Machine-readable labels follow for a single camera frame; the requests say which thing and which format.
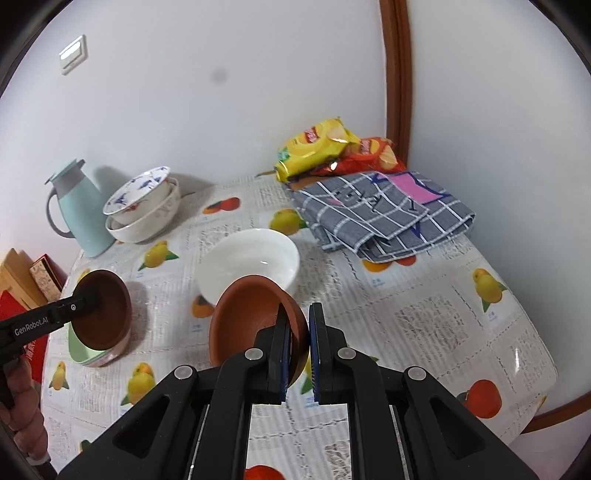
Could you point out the red paper bag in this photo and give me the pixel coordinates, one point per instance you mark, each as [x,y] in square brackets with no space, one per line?
[11,302]

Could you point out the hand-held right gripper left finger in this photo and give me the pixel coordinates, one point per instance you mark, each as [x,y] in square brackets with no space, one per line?
[277,350]

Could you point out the blue patterned bowl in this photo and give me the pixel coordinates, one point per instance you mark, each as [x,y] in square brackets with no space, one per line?
[138,189]

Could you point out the white light switch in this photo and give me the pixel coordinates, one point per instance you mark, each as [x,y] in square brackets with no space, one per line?
[73,54]

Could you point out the small brown clay bowl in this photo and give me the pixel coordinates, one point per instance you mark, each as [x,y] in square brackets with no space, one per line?
[249,323]
[104,309]

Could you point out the brown wooden door frame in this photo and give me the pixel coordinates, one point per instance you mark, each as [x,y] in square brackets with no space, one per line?
[396,69]

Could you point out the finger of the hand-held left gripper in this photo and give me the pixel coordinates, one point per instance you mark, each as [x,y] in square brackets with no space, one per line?
[76,304]

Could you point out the brown wooden baseboard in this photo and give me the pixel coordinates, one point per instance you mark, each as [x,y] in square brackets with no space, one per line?
[554,415]

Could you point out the green plastic plate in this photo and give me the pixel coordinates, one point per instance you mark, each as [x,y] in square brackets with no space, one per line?
[77,346]

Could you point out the light blue thermos jug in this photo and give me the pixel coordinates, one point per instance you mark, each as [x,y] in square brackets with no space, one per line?
[87,217]

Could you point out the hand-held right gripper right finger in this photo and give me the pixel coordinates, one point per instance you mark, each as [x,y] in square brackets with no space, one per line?
[318,355]

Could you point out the fruit printed tablecloth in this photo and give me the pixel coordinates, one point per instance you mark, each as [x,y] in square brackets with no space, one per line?
[415,323]

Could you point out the pink plastic plate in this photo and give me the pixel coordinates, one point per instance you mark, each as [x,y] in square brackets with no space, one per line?
[115,356]

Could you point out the grey checked cloth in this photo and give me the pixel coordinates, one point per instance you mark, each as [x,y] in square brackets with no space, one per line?
[369,217]

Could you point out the patterned brown book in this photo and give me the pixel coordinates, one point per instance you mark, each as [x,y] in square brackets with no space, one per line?
[46,277]

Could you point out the large white floral bowl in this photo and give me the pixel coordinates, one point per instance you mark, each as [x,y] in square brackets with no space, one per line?
[147,226]

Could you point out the plain white bowl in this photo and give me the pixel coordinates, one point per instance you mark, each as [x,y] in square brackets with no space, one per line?
[249,258]

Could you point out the red snack bag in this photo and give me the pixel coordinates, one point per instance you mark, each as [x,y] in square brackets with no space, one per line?
[374,154]

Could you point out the yellow snack bag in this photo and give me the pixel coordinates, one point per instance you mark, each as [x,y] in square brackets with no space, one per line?
[309,147]

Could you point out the person's left hand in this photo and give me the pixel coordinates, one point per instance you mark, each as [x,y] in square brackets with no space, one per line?
[23,406]

